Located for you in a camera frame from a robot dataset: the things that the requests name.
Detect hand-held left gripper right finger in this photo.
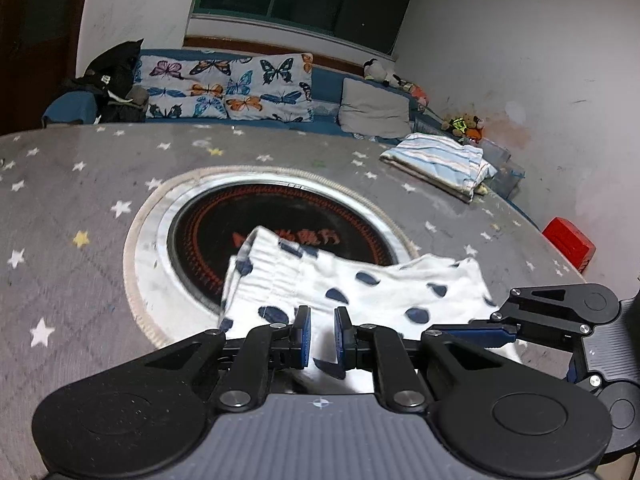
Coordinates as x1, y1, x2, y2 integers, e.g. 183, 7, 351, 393
333, 305, 507, 412

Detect square butterfly print pillow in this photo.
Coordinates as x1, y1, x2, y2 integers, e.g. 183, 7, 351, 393
225, 52, 315, 123

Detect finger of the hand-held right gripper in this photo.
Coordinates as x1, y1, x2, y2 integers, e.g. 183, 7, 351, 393
434, 284, 590, 348
565, 342, 608, 392

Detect grey star tablecloth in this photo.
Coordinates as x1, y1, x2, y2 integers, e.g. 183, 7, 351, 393
0, 122, 588, 480

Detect blue striped folded cloth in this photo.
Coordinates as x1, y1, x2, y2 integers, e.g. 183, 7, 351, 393
378, 132, 498, 203

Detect red box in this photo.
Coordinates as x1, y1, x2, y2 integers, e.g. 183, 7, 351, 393
542, 217, 597, 273

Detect blue sofa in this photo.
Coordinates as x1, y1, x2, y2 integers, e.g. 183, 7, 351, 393
42, 49, 501, 143

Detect long butterfly print pillow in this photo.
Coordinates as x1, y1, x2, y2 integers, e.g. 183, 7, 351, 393
132, 55, 261, 121

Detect black bag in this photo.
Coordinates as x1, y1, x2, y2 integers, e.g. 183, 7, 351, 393
85, 38, 145, 93

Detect black bag and clothes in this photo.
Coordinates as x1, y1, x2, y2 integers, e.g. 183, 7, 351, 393
94, 85, 151, 123

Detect brown wooden door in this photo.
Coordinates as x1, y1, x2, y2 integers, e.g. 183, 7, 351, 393
0, 0, 96, 133

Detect round built-in induction hob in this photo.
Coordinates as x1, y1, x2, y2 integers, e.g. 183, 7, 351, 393
122, 164, 421, 351

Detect wooden wall rail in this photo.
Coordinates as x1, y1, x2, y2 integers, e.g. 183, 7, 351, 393
183, 35, 373, 71

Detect white polka dot pants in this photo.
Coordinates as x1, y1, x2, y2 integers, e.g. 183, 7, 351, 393
218, 226, 523, 396

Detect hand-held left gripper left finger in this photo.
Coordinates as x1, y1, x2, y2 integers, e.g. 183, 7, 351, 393
144, 305, 313, 413

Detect grey pillow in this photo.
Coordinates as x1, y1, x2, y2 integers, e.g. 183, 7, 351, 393
337, 77, 412, 140

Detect clear plastic box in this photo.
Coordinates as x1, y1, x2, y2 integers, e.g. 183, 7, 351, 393
477, 137, 526, 196

